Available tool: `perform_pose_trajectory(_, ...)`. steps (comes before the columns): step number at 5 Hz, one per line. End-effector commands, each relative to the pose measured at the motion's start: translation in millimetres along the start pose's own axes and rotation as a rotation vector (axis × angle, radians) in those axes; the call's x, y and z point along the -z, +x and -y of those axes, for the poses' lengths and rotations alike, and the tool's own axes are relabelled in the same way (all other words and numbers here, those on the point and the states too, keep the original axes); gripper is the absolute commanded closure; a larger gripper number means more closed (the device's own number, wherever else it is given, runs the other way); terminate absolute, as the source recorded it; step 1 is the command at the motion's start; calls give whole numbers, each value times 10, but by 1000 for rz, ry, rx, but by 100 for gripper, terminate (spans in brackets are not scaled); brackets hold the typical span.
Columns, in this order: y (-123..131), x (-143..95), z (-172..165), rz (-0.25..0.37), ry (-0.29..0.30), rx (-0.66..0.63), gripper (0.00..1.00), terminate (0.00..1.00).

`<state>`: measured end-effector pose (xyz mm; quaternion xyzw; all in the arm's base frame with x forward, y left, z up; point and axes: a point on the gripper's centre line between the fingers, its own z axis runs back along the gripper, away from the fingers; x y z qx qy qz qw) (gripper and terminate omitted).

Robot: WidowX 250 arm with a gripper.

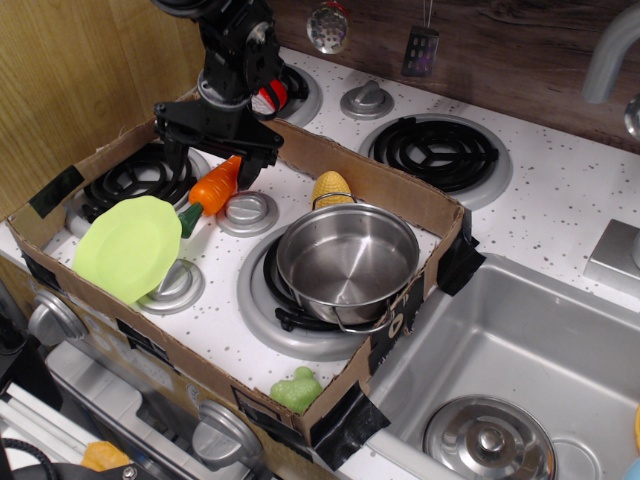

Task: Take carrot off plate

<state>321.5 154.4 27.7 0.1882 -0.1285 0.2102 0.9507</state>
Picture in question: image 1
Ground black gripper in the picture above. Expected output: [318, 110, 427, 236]
[153, 99, 284, 191]

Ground orange toy carrot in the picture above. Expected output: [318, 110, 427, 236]
[178, 155, 242, 238]

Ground light green plastic plate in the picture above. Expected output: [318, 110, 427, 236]
[72, 196, 182, 304]

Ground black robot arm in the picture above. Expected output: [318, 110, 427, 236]
[153, 1, 284, 191]

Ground grey stove knob centre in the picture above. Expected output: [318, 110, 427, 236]
[216, 191, 279, 238]

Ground grey stove knob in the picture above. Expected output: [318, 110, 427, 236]
[137, 259, 205, 315]
[216, 191, 279, 238]
[340, 80, 395, 120]

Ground front left black burner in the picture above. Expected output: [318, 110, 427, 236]
[65, 141, 210, 238]

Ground red toy cheese wedge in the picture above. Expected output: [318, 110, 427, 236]
[251, 79, 288, 118]

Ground yellow toy corn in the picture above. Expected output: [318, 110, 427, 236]
[311, 171, 353, 210]

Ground grey stove knob front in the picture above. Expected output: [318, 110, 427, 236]
[137, 259, 205, 315]

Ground front right black burner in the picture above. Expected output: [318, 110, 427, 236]
[236, 227, 365, 362]

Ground grey stove knob back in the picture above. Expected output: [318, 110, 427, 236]
[340, 80, 395, 120]

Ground hanging metal strainer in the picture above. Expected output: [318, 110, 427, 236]
[306, 1, 351, 55]

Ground hanging slotted spatula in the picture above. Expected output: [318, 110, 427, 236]
[401, 1, 440, 78]

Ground grey oven knob left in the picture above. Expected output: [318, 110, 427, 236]
[28, 289, 88, 346]

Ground grey oven knob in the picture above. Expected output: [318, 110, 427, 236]
[28, 289, 88, 346]
[191, 400, 263, 470]

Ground back right black burner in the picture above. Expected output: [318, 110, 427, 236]
[359, 114, 513, 210]

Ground green toy vegetable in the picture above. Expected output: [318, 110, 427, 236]
[270, 366, 323, 414]

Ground grey oven knob right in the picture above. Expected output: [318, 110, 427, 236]
[191, 400, 263, 470]

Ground cardboard fence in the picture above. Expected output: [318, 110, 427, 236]
[7, 120, 467, 470]

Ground orange sponge piece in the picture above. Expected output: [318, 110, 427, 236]
[80, 441, 131, 472]

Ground grey toy sink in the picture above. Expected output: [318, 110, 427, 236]
[362, 255, 639, 479]

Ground stainless steel pot lid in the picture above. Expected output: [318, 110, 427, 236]
[422, 395, 557, 479]

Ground grey toy faucet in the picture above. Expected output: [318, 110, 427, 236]
[582, 3, 639, 104]

